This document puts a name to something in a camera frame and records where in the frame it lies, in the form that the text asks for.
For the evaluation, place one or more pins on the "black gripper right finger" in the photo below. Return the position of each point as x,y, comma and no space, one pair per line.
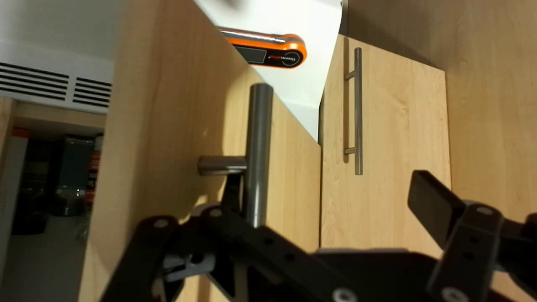
475,242

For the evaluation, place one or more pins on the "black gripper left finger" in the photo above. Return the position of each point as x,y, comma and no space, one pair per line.
247,264

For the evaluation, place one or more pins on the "far right wooden cabinet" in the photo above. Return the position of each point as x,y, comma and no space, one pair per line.
488,53

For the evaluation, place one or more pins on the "white range hood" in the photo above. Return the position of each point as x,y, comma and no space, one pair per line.
314,21

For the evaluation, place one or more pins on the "wooden cabinet door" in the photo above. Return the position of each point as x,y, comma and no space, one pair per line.
180,93
383,118

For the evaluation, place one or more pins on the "orange black timer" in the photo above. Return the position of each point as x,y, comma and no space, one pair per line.
284,51

